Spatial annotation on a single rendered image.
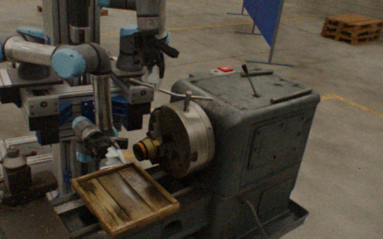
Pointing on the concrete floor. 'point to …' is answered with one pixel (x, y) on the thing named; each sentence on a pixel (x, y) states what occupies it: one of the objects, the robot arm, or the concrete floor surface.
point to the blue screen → (264, 23)
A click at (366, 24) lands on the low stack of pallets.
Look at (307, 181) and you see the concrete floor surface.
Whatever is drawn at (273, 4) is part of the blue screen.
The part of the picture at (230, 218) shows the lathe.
